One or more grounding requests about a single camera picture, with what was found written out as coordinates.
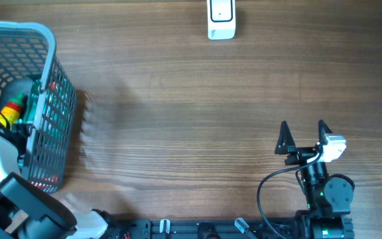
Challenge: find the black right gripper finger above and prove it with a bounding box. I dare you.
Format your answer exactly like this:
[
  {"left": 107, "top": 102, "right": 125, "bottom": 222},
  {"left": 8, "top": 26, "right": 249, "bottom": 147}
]
[
  {"left": 275, "top": 121, "right": 296, "bottom": 155},
  {"left": 318, "top": 119, "right": 332, "bottom": 144}
]

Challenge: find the red yellow sauce bottle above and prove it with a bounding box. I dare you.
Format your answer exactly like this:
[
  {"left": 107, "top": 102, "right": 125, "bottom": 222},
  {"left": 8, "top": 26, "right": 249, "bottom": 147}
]
[{"left": 0, "top": 93, "right": 25, "bottom": 128}]

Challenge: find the green 3M gloves packet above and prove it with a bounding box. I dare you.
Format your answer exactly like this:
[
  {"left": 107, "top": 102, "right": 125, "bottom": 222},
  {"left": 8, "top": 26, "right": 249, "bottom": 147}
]
[{"left": 17, "top": 74, "right": 41, "bottom": 123}]

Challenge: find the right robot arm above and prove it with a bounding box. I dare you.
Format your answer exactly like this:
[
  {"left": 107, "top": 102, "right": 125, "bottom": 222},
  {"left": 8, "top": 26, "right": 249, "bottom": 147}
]
[{"left": 275, "top": 120, "right": 355, "bottom": 239}]

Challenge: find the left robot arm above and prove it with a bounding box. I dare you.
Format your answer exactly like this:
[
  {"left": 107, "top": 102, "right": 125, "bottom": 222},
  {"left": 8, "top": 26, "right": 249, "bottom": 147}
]
[{"left": 0, "top": 173, "right": 109, "bottom": 238}]

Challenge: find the white barcode scanner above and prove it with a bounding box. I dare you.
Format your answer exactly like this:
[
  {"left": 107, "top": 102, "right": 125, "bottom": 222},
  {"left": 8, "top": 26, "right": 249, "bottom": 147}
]
[{"left": 206, "top": 0, "right": 236, "bottom": 40}]

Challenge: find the grey plastic mesh basket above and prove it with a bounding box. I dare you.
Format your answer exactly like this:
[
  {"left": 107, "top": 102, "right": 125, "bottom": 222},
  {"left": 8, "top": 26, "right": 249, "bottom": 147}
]
[{"left": 0, "top": 21, "right": 77, "bottom": 193}]

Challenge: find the black right camera cable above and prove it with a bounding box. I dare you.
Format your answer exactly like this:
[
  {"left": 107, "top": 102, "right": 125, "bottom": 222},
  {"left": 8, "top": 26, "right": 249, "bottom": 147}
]
[{"left": 256, "top": 144, "right": 324, "bottom": 239}]

